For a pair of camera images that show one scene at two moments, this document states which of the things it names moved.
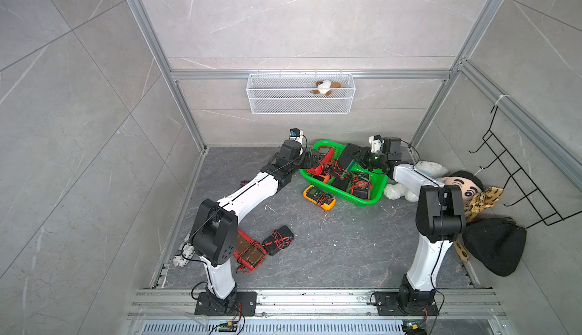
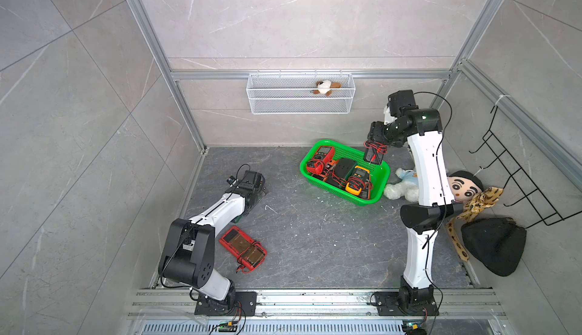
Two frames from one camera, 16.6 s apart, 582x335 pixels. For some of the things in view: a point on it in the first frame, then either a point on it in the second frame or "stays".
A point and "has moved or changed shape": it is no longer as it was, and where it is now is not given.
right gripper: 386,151 → 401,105
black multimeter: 345,166 has moved or changed shape
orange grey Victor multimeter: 361,186 stays
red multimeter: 325,154 stays
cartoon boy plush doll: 469,184 stays
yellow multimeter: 320,197 → 360,184
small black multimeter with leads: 279,239 has moved or changed shape
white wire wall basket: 301,94 stays
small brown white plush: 325,87 stays
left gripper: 306,163 → 261,192
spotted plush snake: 483,200 stays
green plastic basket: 331,167 stays
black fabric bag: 496,242 stays
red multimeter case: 249,254 stays
